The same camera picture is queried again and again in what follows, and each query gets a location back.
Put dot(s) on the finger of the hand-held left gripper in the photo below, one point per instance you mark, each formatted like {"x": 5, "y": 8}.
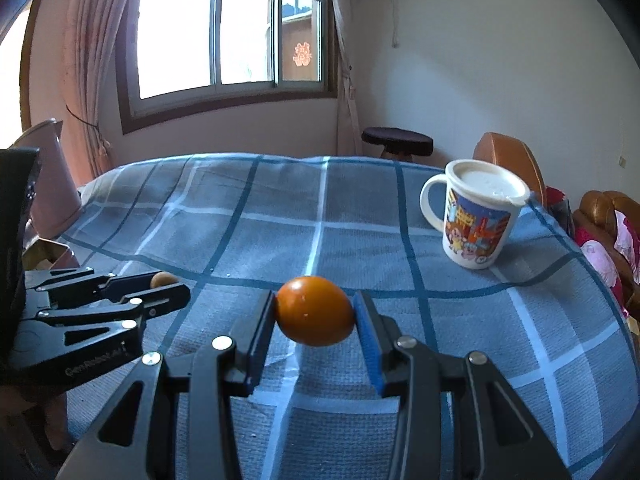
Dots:
{"x": 165, "y": 297}
{"x": 125, "y": 285}

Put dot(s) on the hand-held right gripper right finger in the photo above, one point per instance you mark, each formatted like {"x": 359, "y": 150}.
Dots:
{"x": 370, "y": 350}

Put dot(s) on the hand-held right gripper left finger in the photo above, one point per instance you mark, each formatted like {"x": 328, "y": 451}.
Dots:
{"x": 260, "y": 340}

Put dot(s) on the small brown fruit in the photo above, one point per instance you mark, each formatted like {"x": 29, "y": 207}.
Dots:
{"x": 165, "y": 279}

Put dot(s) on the pink tin box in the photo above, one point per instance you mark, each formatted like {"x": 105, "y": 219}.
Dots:
{"x": 55, "y": 252}

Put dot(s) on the small orange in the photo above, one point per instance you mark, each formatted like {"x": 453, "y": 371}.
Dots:
{"x": 315, "y": 310}

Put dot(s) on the pink electric kettle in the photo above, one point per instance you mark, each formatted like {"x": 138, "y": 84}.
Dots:
{"x": 50, "y": 185}

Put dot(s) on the blue checkered tablecloth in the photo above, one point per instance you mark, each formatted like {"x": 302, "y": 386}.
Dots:
{"x": 350, "y": 210}

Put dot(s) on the white cartoon mug with lid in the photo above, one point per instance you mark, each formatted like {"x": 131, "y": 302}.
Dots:
{"x": 475, "y": 230}

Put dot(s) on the pink curtain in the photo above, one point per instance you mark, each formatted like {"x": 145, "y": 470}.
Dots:
{"x": 90, "y": 60}
{"x": 345, "y": 85}

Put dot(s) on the dark round stool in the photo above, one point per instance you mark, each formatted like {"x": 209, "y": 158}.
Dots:
{"x": 397, "y": 137}

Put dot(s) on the sliding window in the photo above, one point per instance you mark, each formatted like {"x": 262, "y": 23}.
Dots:
{"x": 175, "y": 35}

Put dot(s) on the red dark cloth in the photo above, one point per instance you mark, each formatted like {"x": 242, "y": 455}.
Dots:
{"x": 557, "y": 200}

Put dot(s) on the orange leather chair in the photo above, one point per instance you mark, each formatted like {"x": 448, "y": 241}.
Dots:
{"x": 510, "y": 152}

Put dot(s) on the pink floral cloth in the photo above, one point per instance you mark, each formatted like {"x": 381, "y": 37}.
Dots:
{"x": 597, "y": 260}

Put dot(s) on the brown leather sofa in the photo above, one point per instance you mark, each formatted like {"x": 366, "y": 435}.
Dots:
{"x": 600, "y": 210}

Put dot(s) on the red window sticker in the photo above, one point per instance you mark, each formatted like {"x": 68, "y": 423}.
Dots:
{"x": 302, "y": 55}

